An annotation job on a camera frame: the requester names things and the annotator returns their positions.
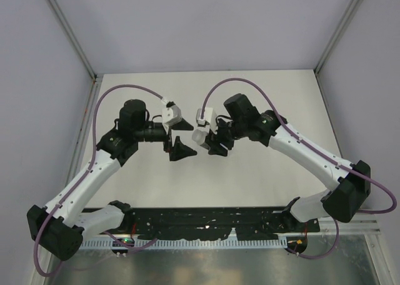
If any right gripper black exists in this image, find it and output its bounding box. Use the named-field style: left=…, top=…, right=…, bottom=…
left=205, top=116, right=246, bottom=156

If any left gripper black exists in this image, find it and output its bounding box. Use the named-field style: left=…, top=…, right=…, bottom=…
left=134, top=117, right=198, bottom=159

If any white vitamin pill bottle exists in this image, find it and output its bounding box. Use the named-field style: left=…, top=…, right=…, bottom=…
left=192, top=129, right=209, bottom=150

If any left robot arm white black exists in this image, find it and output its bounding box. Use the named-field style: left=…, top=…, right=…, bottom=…
left=27, top=99, right=197, bottom=261

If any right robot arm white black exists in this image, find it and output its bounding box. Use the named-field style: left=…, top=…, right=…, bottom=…
left=197, top=94, right=371, bottom=231

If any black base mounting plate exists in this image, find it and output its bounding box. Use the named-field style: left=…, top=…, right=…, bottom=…
left=117, top=207, right=320, bottom=241

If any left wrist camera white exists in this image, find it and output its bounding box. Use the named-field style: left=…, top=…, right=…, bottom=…
left=161, top=101, right=183, bottom=127

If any left aluminium frame post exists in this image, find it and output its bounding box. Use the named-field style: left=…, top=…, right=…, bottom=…
left=39, top=0, right=98, bottom=79

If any aluminium frame post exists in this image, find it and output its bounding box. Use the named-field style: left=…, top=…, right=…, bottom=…
left=314, top=0, right=373, bottom=75
left=39, top=0, right=98, bottom=79

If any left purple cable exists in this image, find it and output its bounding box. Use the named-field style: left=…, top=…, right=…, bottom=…
left=32, top=84, right=169, bottom=278

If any purple cable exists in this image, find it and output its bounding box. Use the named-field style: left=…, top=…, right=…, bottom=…
left=32, top=84, right=169, bottom=278
left=202, top=77, right=394, bottom=261

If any slotted grey cable duct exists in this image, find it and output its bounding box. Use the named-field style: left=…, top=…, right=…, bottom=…
left=79, top=236, right=288, bottom=251

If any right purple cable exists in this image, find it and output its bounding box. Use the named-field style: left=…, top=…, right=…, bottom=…
left=202, top=77, right=394, bottom=261

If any right aluminium frame post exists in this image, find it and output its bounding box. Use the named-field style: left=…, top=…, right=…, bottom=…
left=314, top=0, right=373, bottom=75

